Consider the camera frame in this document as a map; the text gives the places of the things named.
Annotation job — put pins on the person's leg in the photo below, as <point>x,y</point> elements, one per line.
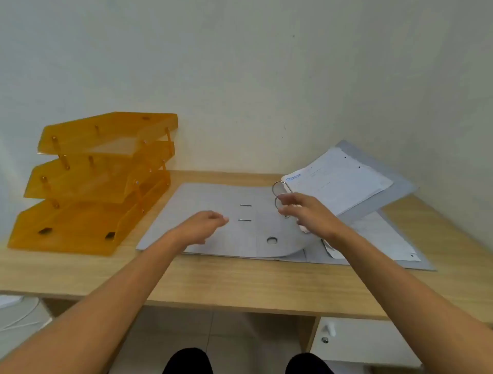
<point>188,362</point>
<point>308,364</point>

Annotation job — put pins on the person's left forearm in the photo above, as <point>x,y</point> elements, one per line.
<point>100,308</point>

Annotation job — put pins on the person's right forearm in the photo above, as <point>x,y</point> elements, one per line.
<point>404,300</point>

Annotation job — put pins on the orange three-tier document tray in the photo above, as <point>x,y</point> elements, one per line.
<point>96,181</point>

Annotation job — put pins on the person's left hand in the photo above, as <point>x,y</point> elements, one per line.
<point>194,229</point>

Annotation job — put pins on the stack of white printed sheets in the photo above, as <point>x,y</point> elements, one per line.
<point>339,181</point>

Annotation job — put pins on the person's right hand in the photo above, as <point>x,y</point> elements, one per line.
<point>314,215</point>

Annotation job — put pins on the white punched paper sheet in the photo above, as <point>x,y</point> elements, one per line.
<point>381,235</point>

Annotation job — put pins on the person's right leg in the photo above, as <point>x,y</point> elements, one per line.
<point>308,364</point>

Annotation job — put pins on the person's left fingers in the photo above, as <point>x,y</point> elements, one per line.
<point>215,219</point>

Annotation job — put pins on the white desk drawer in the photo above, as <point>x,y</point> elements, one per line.
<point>366,343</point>

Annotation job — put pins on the person's left leg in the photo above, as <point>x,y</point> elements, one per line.
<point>188,362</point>

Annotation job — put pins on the person's right thumb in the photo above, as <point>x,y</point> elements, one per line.
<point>290,211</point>

